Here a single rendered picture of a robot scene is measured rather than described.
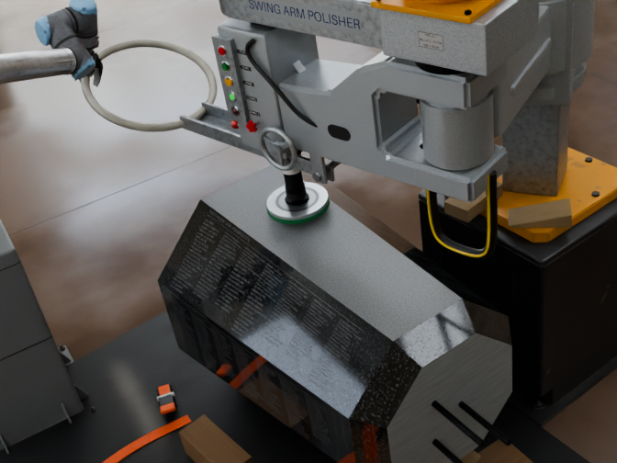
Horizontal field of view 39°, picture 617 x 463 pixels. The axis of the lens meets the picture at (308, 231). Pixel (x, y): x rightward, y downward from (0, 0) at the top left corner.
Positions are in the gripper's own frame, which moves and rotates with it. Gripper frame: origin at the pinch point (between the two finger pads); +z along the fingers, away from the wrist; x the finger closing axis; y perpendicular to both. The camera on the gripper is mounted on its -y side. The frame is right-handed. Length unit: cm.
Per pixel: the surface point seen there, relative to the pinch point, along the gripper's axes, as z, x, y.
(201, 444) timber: 73, 72, 95
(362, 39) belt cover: -86, 94, 53
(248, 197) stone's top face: 11, 68, 28
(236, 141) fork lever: -16, 62, 29
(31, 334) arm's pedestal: 67, 0, 71
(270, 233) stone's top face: 3, 80, 49
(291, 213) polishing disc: -4, 85, 44
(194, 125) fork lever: -9.3, 44.7, 19.4
